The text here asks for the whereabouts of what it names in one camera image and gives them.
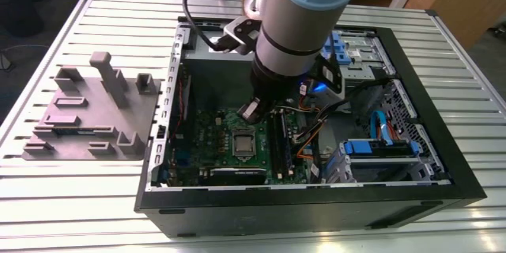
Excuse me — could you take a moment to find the silver CPU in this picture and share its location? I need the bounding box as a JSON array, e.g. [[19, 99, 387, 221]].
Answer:
[[234, 134, 254, 153]]

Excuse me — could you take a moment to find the grey power supply unit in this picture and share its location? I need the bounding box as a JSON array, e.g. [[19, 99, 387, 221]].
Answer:
[[181, 30, 257, 108]]

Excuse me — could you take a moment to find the metal socket cover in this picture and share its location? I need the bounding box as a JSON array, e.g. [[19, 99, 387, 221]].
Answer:
[[230, 128, 258, 159]]

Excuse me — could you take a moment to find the black RAM slot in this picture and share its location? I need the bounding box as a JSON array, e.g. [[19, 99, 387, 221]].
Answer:
[[264, 113, 280, 177], [272, 110, 288, 177]]

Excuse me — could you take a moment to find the RAM stick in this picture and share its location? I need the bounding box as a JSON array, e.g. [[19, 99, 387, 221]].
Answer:
[[277, 110, 296, 174], [53, 127, 97, 136]]

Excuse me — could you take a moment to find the blue drive bay latch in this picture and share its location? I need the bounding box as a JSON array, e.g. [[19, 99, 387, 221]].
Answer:
[[321, 32, 353, 66]]

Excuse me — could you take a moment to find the metal drive cage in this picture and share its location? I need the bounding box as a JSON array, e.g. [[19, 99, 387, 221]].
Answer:
[[311, 30, 396, 97]]

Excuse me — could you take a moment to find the green motherboard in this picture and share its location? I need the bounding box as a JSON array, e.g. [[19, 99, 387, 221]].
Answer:
[[164, 107, 309, 185]]

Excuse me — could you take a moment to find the hard disk in blue carrier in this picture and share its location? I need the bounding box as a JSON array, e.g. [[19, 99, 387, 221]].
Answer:
[[340, 139, 420, 159]]

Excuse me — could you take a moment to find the black graphics card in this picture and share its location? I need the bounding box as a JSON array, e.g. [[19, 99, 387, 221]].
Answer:
[[198, 166, 269, 185]]

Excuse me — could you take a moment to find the metal disk bay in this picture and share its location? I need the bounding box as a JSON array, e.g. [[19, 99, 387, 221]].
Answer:
[[321, 139, 453, 185]]

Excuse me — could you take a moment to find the black PC case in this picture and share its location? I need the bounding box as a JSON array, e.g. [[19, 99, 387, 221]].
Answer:
[[132, 15, 487, 239]]

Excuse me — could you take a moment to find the grey parts rack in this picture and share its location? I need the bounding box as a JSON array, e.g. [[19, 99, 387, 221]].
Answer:
[[21, 51, 162, 161]]

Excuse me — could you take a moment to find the white grey wire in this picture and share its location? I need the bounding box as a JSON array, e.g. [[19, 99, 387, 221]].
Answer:
[[276, 103, 316, 113]]

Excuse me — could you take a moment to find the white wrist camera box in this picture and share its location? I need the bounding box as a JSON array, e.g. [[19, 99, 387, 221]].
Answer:
[[307, 56, 348, 103]]

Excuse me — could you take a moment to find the black cable bundle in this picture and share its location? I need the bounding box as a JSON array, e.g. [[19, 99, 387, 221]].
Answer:
[[292, 78, 391, 144]]

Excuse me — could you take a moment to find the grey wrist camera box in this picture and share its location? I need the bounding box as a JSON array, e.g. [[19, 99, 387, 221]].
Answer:
[[222, 17, 262, 56]]

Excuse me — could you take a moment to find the orange wire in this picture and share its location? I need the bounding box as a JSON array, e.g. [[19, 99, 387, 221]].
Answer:
[[295, 139, 316, 159]]

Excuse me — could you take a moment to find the blue wire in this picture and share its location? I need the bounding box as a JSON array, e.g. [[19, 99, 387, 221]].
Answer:
[[369, 110, 396, 147]]

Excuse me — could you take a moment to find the red wire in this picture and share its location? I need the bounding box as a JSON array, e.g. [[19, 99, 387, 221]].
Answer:
[[384, 121, 400, 143]]

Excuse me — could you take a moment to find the black camera cable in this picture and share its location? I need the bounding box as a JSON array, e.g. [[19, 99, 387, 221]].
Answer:
[[181, 0, 237, 54]]

